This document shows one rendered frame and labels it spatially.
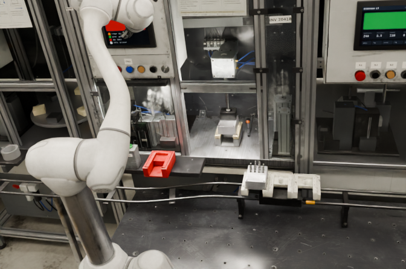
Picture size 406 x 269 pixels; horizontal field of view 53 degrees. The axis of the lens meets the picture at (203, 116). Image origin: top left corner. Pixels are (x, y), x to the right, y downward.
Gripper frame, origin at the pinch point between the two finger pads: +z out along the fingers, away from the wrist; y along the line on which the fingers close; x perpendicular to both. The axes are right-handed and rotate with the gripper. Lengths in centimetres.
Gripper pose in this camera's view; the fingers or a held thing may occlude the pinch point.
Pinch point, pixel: (128, 32)
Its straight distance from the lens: 185.5
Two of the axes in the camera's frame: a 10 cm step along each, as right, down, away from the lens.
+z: -2.9, 0.2, 9.6
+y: -6.4, 7.4, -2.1
